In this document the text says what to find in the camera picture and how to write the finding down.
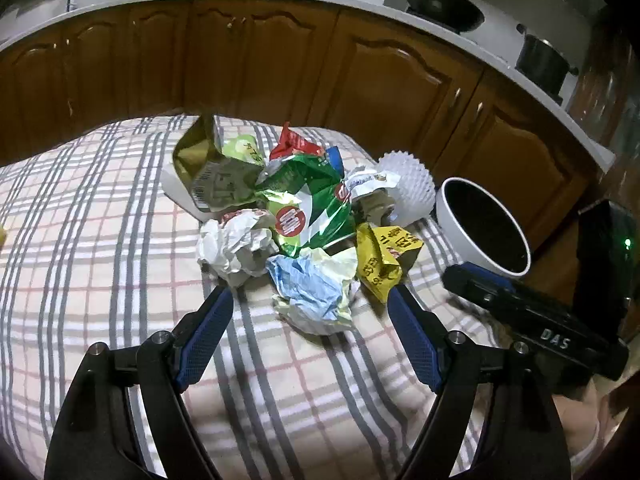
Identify white trash bin black inside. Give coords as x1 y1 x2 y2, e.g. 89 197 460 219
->
435 177 532 278

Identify white paper ball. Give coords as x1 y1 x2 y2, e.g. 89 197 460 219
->
196 209 279 287

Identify gold green foil wrapper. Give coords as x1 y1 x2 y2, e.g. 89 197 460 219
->
172 115 265 212

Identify brown wooden kitchen cabinets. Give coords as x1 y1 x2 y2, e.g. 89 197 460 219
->
1 0 600 248

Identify white kitchen countertop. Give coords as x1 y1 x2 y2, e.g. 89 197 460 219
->
1 0 616 172

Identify black stock pot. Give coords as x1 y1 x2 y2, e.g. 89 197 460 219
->
515 23 579 105

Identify plaid checked tablecloth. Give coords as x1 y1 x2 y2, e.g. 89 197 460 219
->
0 114 501 480

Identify black wok pan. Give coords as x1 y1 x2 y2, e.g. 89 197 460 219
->
407 0 485 34

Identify blue white wrapper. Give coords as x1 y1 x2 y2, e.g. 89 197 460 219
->
266 247 360 336

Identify green snack wrapper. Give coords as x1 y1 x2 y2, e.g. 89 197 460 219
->
255 153 355 258

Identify white printed wrapper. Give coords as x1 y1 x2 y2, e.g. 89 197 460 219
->
344 166 400 204

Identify yellow wrapper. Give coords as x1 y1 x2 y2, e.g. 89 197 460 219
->
356 223 423 304

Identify red snack wrapper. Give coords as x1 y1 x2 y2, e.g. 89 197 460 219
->
269 122 326 160

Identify person hand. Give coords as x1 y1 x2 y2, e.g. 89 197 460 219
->
552 379 603 476

